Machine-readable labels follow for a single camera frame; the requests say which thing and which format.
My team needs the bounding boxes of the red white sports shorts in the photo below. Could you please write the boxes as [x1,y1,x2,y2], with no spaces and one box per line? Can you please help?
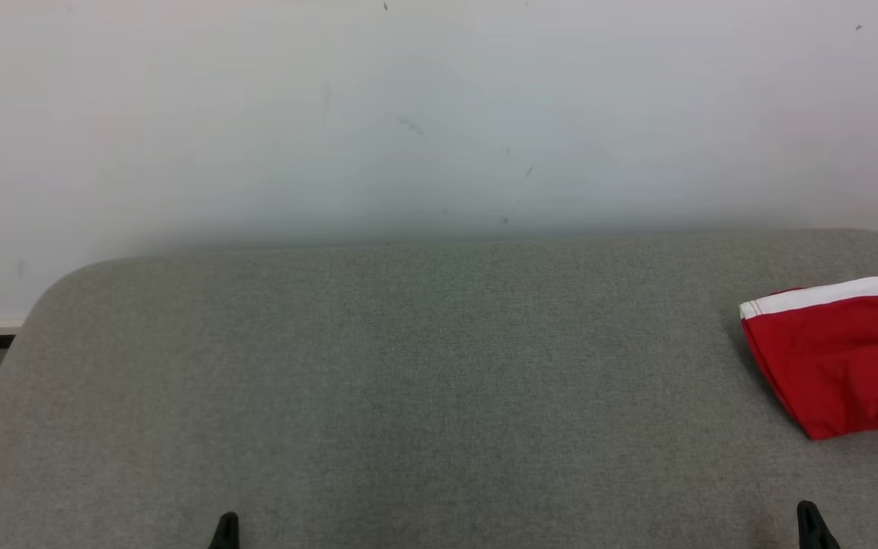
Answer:
[739,276,878,441]

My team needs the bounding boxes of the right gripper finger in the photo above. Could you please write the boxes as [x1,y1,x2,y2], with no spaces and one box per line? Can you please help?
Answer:
[797,501,841,549]

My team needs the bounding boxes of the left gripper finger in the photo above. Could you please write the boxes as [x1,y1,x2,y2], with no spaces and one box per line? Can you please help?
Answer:
[209,512,240,549]

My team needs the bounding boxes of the grey fabric sofa seat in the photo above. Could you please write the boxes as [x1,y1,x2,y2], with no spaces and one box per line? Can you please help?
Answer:
[0,229,878,549]

